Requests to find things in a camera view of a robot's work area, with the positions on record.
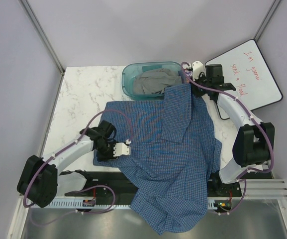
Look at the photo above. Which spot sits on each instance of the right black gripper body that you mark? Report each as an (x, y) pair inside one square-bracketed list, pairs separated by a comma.
[(198, 91)]

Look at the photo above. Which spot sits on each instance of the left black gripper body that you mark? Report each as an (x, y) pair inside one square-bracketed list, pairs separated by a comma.
[(106, 152)]

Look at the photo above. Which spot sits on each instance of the blue checkered long sleeve shirt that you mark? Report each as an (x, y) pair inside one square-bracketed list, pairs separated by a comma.
[(173, 153)]

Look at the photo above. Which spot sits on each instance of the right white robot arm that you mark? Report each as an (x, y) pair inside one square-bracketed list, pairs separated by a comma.
[(253, 148)]

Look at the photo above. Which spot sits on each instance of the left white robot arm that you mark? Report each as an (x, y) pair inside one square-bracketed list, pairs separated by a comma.
[(43, 178)]

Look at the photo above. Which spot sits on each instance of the Roald Dahl book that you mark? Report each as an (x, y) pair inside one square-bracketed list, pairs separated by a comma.
[(186, 74)]

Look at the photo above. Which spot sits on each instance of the small whiteboard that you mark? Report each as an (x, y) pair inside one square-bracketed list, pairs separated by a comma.
[(224, 110)]

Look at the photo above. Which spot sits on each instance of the whiteboard with red writing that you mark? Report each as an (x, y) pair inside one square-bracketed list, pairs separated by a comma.
[(245, 67)]

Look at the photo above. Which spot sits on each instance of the grey shirt in bin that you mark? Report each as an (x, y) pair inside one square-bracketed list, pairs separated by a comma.
[(155, 81)]

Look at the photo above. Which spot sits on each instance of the teal plastic bin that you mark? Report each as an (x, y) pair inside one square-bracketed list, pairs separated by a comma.
[(131, 71)]

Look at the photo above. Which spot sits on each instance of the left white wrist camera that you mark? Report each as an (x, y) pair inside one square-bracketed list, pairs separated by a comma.
[(122, 148)]

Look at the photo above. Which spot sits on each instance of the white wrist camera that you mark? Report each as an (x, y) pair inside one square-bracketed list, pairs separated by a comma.
[(194, 70), (122, 148)]

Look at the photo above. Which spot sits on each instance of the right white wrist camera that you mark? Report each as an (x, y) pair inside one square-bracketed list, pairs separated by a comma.
[(194, 70)]

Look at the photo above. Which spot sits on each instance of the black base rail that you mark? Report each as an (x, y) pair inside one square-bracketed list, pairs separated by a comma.
[(125, 190)]

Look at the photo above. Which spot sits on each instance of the white slotted cable duct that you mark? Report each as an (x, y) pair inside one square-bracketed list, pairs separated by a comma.
[(84, 203)]

